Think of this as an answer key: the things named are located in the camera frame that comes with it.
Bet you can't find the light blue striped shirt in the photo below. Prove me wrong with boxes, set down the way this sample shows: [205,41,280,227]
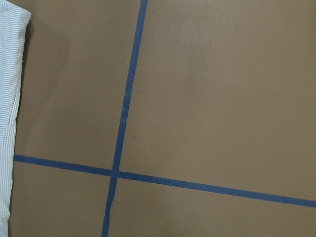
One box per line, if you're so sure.
[0,0,31,237]

